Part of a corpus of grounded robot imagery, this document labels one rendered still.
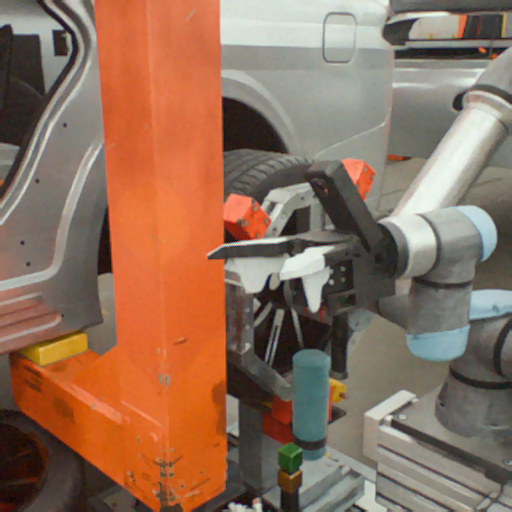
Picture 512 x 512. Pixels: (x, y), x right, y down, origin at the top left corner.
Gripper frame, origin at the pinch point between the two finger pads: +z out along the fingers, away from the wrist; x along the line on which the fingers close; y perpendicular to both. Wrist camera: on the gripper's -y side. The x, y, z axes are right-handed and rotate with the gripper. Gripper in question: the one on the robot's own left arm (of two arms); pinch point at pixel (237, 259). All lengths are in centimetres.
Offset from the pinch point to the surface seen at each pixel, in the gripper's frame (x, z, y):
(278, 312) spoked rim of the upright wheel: 88, -59, 35
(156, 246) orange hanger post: 53, -13, 6
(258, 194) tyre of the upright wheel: 79, -50, 2
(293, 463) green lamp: 48, -35, 54
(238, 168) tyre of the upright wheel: 87, -50, -4
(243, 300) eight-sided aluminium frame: 71, -39, 25
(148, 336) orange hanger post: 59, -12, 24
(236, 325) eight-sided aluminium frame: 73, -38, 31
